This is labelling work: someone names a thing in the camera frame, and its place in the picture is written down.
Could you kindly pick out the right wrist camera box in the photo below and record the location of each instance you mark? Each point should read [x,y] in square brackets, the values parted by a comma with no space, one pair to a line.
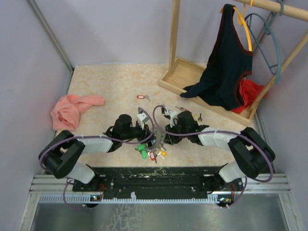
[173,115]

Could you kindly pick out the dark navy tank top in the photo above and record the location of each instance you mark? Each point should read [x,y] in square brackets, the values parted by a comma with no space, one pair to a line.
[228,64]

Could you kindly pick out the key with long red tag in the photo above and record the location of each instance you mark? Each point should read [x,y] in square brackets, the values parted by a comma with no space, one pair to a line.
[182,109]

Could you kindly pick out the key with yellow ring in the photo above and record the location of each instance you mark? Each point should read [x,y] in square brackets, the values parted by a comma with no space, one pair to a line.
[198,117]

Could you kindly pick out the pink crumpled cloth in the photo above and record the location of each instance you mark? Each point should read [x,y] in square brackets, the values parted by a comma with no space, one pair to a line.
[66,114]

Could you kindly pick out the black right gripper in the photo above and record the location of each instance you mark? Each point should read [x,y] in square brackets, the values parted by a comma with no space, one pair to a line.
[171,139]

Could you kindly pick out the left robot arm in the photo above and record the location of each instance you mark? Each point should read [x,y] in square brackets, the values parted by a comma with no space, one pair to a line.
[60,157]

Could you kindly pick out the large keyring with coloured tags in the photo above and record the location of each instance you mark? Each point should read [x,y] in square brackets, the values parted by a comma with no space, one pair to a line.
[154,148]

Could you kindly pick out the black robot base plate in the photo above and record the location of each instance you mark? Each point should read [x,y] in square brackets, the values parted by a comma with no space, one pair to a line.
[160,185]

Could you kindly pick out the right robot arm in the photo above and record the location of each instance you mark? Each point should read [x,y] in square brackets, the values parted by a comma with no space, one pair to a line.
[251,153]

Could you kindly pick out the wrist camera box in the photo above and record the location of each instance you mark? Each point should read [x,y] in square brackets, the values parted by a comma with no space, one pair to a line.
[142,118]
[173,115]

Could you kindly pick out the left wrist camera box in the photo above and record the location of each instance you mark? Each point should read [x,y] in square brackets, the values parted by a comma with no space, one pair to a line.
[142,118]

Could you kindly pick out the blue-grey clothes hanger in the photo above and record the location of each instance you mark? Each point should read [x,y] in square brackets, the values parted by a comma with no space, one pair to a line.
[266,43]

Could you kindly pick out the grey wall corner rail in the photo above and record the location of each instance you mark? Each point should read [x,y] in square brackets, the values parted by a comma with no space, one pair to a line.
[50,34]

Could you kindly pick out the red cloth in rack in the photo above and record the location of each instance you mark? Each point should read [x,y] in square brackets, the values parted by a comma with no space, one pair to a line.
[249,90]

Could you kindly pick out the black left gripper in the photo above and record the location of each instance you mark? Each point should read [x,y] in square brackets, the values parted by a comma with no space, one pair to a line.
[145,134]

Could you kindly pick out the yellow clothes hanger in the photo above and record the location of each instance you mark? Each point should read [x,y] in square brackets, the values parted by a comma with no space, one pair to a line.
[241,22]

